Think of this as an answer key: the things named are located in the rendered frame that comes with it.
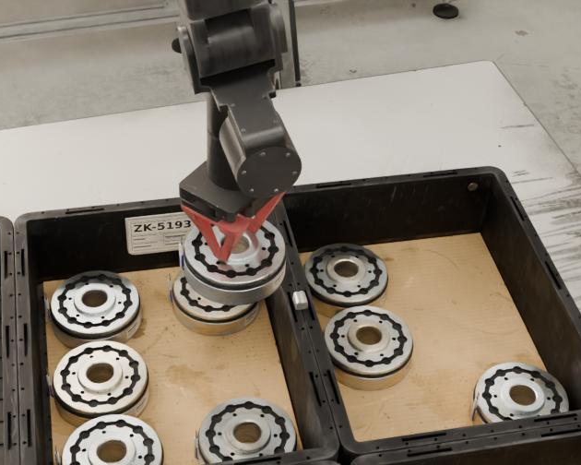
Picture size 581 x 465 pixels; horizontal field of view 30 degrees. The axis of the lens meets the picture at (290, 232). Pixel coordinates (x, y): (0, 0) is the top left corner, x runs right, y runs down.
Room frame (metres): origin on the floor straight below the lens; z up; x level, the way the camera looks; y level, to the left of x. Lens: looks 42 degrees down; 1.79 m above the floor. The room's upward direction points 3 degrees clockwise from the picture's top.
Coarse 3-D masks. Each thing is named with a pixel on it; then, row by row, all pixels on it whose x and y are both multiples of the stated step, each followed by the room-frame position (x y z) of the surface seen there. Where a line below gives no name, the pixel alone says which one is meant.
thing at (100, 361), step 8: (88, 360) 0.78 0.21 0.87; (96, 360) 0.78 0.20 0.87; (104, 360) 0.78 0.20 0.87; (112, 360) 0.78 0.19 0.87; (80, 368) 0.77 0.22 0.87; (88, 368) 0.77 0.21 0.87; (112, 368) 0.77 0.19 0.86; (120, 368) 0.77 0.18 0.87; (80, 376) 0.76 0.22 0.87; (120, 376) 0.76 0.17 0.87; (80, 384) 0.75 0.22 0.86; (88, 384) 0.75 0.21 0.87; (96, 384) 0.75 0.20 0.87; (104, 384) 0.75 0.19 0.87; (112, 384) 0.75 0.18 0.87; (96, 392) 0.74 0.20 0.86
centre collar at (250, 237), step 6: (216, 234) 0.81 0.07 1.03; (222, 234) 0.81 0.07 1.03; (246, 234) 0.82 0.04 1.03; (252, 234) 0.82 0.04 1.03; (222, 240) 0.81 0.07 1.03; (246, 240) 0.81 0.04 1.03; (252, 240) 0.81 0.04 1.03; (252, 246) 0.80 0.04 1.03; (258, 246) 0.80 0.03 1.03; (246, 252) 0.79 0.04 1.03; (252, 252) 0.79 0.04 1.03; (234, 258) 0.78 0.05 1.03; (240, 258) 0.78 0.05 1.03; (246, 258) 0.78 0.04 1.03; (252, 258) 0.79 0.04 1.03
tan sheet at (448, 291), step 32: (384, 256) 1.01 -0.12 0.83; (416, 256) 1.01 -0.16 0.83; (448, 256) 1.02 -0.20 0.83; (480, 256) 1.02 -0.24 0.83; (416, 288) 0.96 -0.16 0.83; (448, 288) 0.96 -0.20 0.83; (480, 288) 0.96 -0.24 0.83; (320, 320) 0.89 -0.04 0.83; (416, 320) 0.90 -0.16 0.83; (448, 320) 0.91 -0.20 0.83; (480, 320) 0.91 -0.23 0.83; (512, 320) 0.91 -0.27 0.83; (416, 352) 0.85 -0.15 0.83; (448, 352) 0.85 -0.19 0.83; (480, 352) 0.86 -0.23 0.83; (512, 352) 0.86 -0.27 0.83; (416, 384) 0.80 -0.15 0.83; (448, 384) 0.81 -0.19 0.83; (352, 416) 0.75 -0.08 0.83; (384, 416) 0.76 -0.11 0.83; (416, 416) 0.76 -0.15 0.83; (448, 416) 0.76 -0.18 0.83
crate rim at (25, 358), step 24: (24, 216) 0.94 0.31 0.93; (48, 216) 0.94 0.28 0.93; (72, 216) 0.95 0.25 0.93; (96, 216) 0.95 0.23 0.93; (24, 240) 0.90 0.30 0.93; (24, 264) 0.88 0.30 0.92; (24, 288) 0.82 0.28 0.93; (288, 288) 0.85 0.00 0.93; (24, 312) 0.79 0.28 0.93; (288, 312) 0.81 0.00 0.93; (24, 336) 0.77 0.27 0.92; (24, 360) 0.72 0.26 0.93; (312, 360) 0.74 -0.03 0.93; (24, 384) 0.69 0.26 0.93; (312, 384) 0.71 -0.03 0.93; (24, 408) 0.66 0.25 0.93; (24, 432) 0.63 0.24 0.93; (336, 432) 0.66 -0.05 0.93; (24, 456) 0.61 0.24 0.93; (264, 456) 0.62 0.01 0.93; (288, 456) 0.62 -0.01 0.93; (312, 456) 0.63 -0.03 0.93; (336, 456) 0.63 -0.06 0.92
